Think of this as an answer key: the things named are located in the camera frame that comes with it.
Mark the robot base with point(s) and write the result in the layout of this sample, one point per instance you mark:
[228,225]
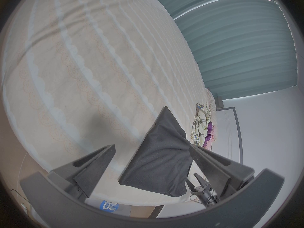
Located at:
[118,209]

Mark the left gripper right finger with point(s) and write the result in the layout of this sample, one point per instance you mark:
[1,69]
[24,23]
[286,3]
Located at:
[213,172]

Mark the pink garment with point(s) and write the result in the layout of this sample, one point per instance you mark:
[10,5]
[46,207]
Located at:
[213,136]

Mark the black T-shirt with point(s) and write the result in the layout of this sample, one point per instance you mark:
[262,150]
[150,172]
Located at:
[161,160]

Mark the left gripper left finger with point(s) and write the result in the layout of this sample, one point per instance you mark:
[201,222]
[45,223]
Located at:
[95,172]

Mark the purple garment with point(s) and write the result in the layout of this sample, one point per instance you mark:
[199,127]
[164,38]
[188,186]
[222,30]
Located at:
[209,132]

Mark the bed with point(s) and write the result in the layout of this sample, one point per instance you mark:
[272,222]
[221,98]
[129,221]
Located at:
[95,68]

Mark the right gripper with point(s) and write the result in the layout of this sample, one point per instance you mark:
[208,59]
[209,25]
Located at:
[206,195]

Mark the white printed pyjama garment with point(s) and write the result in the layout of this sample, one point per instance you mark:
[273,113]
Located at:
[201,125]

